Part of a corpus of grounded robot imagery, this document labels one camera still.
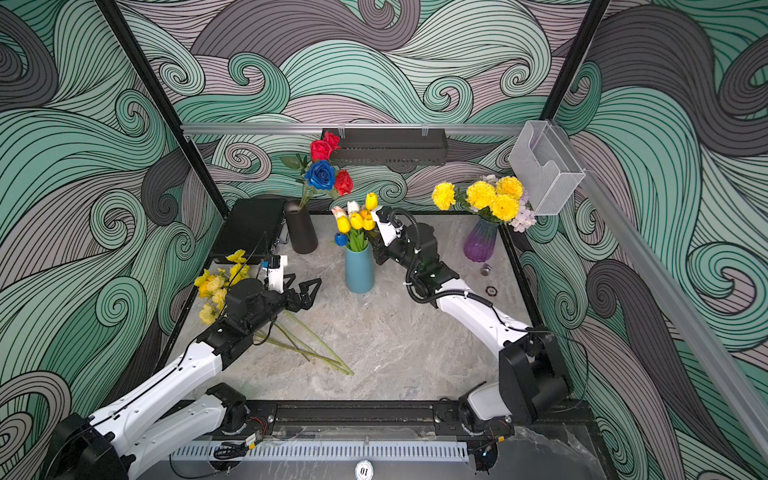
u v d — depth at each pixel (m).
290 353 0.85
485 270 1.01
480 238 0.95
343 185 0.84
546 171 0.73
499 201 0.76
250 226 1.13
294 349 0.84
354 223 0.73
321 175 0.69
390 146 0.96
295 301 0.69
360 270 0.86
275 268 0.67
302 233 1.02
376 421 0.74
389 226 0.64
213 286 0.90
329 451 0.70
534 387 0.41
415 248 0.57
